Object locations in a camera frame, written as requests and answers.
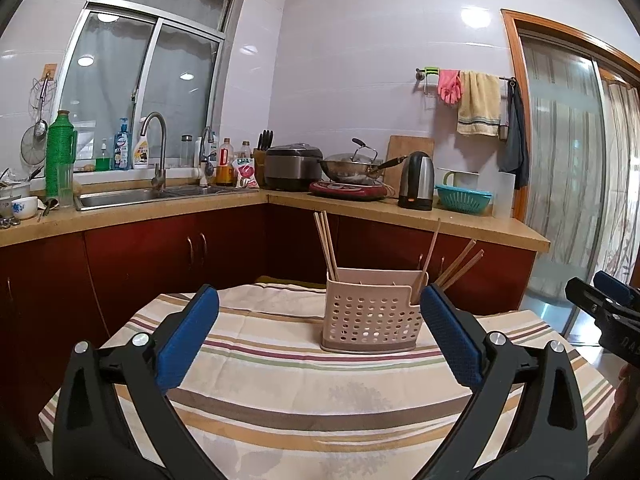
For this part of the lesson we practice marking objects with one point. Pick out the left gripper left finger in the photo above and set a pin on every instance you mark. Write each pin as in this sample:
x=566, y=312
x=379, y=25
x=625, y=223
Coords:
x=92, y=438

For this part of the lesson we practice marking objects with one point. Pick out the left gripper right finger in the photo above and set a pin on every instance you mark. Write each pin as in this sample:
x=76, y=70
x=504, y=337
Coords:
x=525, y=419

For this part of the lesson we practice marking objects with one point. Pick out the wooden chopstick diagonal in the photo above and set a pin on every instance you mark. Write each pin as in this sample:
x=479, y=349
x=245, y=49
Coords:
x=453, y=266
x=426, y=264

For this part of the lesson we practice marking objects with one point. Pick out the wooden chopstick long central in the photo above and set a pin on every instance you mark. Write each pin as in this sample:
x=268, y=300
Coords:
x=324, y=242

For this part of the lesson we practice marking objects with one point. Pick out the wooden chopstick horizontal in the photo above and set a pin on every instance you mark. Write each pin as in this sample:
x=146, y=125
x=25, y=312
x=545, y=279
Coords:
x=329, y=243

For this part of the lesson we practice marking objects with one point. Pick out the red kitchen cabinets with counter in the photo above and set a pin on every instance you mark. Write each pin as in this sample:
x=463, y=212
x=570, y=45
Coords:
x=73, y=275

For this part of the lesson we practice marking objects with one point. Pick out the translucent white plastic container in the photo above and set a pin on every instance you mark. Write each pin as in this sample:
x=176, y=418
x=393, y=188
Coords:
x=503, y=196

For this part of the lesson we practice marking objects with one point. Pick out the teal plastic colander basket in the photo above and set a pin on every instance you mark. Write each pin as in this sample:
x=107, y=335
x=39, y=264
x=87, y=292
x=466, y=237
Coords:
x=462, y=199

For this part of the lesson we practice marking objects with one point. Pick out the dark hanging cloth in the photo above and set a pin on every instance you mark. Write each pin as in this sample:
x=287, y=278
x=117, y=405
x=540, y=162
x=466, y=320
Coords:
x=514, y=157

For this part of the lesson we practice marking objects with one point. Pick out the pink perforated utensil holder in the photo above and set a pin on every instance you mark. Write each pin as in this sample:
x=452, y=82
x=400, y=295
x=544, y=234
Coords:
x=372, y=311

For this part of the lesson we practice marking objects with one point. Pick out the glass sliding door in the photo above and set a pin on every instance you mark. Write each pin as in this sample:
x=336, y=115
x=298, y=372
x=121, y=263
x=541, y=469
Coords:
x=581, y=103

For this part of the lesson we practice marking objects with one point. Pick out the stainless steel sink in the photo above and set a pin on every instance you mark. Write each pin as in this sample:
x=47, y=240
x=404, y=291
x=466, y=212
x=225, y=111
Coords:
x=138, y=196

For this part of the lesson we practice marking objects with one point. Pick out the steel electric kettle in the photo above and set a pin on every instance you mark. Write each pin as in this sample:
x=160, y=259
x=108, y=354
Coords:
x=417, y=182

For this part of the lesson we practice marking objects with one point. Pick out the blue white ceramic bowl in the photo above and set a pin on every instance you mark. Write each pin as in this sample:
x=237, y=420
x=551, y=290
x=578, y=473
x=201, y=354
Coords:
x=25, y=207

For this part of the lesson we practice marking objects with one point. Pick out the yellow hanging towel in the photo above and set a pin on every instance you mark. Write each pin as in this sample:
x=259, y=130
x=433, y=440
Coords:
x=479, y=107

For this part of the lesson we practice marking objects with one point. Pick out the small green bottle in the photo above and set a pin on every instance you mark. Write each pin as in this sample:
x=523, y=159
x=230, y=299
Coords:
x=103, y=160

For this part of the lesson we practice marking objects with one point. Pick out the wooden cutting board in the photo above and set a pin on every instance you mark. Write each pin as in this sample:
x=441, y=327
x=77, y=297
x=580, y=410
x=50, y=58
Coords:
x=403, y=146

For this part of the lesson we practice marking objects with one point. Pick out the white spray cleaner bottle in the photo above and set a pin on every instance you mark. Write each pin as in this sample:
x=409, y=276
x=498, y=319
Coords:
x=140, y=154

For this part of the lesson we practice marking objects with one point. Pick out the pink rubber glove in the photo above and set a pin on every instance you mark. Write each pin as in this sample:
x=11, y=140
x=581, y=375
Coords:
x=449, y=87

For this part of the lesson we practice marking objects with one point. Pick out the cooking oil bottle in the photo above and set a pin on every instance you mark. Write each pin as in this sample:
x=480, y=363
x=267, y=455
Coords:
x=225, y=170

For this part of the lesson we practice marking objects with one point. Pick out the blue detergent bottle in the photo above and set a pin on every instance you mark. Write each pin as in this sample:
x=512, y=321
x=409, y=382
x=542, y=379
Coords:
x=122, y=146

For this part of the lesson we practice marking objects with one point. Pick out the red white snack bag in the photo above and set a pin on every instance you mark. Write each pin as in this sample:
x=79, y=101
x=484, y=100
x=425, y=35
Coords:
x=245, y=173

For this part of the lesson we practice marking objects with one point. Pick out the steel wok with lid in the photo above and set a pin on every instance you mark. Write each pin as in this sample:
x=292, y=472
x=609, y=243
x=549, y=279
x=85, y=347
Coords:
x=361, y=167

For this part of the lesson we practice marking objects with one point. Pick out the green thermos bottle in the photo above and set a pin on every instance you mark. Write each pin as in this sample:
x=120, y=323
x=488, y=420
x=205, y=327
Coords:
x=61, y=149

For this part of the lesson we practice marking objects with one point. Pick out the grey rice cooker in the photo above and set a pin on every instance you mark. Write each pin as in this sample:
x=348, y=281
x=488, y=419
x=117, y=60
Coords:
x=292, y=167

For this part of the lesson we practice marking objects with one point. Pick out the red induction cooker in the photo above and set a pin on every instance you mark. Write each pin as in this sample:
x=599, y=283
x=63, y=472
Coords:
x=347, y=191

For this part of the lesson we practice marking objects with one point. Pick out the knife block with knives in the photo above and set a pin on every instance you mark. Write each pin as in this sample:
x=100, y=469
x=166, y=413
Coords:
x=259, y=155

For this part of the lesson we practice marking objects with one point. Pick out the aluminium sliding window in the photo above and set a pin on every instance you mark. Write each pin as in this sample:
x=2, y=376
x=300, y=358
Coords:
x=155, y=62

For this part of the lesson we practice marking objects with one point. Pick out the white green-handled mug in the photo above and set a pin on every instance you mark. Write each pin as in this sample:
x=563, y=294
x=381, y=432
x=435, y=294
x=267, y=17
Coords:
x=461, y=179

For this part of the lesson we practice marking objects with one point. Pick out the hanging wire strainer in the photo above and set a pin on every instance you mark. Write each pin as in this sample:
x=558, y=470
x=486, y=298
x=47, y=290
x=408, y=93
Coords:
x=34, y=140

